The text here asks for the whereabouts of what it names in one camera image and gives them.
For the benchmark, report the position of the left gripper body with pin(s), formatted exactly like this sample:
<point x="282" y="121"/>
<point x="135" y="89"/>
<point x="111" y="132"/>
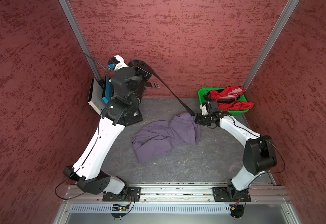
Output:
<point x="141" y="74"/>

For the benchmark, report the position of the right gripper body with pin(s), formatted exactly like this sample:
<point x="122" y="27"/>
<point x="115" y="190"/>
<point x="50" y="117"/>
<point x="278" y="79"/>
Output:
<point x="204" y="119"/>

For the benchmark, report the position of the green plastic basket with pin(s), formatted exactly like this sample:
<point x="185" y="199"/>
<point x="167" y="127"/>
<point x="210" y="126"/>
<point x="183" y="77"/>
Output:
<point x="203" y="91"/>

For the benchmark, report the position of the purple trousers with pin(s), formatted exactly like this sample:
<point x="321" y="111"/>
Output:
<point x="159" y="138"/>

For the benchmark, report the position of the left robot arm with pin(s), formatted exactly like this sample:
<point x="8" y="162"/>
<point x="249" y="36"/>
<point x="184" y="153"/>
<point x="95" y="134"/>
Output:
<point x="86" y="171"/>

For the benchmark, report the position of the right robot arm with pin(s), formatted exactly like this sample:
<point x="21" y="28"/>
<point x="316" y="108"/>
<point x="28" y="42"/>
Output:
<point x="259" y="155"/>

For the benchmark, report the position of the teal book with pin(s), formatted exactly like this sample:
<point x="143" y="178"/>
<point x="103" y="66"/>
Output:
<point x="108" y="90"/>

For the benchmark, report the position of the red garment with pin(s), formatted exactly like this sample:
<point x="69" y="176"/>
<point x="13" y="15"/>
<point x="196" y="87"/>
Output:
<point x="232" y="90"/>

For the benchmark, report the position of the black file rack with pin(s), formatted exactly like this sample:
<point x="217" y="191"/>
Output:
<point x="123" y="108"/>

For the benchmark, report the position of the grey white book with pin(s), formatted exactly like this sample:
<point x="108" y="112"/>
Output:
<point x="96" y="95"/>

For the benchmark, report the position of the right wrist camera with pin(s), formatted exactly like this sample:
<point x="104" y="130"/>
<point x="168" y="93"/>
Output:
<point x="210" y="107"/>

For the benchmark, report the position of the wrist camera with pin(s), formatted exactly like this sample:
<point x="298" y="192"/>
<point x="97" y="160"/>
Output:
<point x="210" y="107"/>
<point x="116" y="63"/>

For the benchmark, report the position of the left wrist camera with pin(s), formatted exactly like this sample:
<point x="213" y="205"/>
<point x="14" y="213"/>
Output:
<point x="116" y="63"/>

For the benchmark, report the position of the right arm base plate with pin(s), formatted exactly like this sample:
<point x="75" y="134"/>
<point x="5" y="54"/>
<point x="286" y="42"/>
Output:
<point x="228" y="194"/>

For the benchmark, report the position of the aluminium rail frame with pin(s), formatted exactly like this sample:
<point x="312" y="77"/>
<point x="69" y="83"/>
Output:
<point x="176" y="198"/>

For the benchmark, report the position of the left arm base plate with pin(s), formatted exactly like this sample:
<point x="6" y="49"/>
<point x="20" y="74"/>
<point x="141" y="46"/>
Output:
<point x="128" y="194"/>

